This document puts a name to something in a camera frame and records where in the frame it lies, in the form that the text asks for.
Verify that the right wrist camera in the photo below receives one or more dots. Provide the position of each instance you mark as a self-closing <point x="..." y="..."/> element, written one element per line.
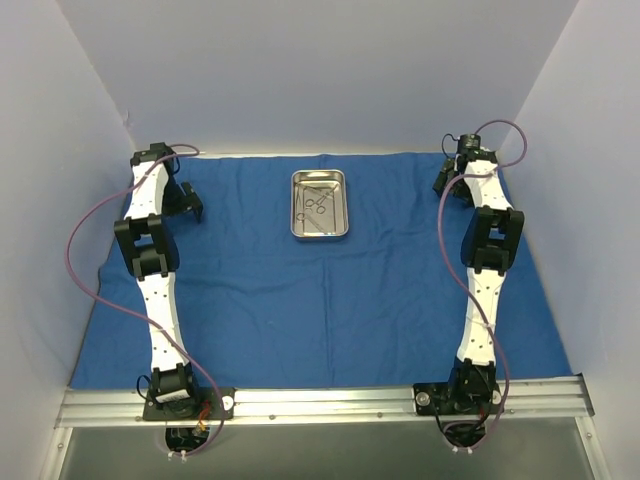
<point x="469" y="145"/>

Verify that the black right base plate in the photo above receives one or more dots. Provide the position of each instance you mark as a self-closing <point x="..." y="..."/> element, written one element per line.
<point x="431" y="399"/>

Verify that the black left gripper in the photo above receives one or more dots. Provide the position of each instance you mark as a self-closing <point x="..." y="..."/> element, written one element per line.
<point x="189" y="201"/>

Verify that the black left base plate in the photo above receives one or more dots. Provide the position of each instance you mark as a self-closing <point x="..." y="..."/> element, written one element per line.
<point x="206" y="405"/>

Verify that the steel forceps lower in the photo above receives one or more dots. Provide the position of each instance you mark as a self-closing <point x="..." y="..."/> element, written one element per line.
<point x="299" y="215"/>

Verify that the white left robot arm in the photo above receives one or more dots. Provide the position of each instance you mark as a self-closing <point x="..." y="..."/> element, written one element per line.
<point x="152" y="258"/>

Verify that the aluminium front rail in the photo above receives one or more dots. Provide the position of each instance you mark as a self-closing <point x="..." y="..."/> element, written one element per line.
<point x="559" y="397"/>

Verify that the steel forceps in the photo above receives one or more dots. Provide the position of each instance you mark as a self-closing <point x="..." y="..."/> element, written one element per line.
<point x="318" y="200"/>
<point x="299" y="215"/>

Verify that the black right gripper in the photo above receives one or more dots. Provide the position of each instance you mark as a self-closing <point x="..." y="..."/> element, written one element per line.
<point x="445" y="176"/>

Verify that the stainless steel instrument tray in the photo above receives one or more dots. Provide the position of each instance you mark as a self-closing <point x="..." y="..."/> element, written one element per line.
<point x="338" y="219"/>

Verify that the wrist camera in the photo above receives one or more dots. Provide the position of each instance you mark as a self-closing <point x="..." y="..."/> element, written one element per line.
<point x="469" y="145"/>
<point x="157" y="151"/>

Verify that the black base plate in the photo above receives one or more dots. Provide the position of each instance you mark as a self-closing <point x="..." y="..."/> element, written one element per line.
<point x="206" y="405"/>
<point x="431" y="399"/>

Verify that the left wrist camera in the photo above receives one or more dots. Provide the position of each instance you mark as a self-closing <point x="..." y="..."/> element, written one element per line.
<point x="157" y="151"/>

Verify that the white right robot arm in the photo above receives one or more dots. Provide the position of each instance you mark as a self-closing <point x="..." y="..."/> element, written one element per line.
<point x="488" y="251"/>

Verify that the steel forceps upper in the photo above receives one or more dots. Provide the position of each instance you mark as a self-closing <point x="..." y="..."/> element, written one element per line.
<point x="318" y="200"/>

